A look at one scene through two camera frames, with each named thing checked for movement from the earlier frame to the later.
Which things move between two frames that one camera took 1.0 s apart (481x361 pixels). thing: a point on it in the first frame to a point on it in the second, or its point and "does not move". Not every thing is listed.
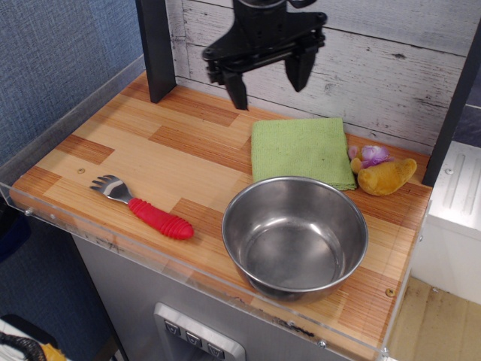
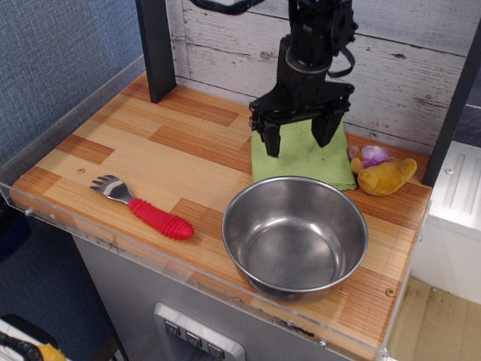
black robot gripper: x=264 y=30 to x=301 y=95
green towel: x=312 y=147 does not move
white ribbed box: x=448 y=257 does not move
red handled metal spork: x=115 y=189 does not move
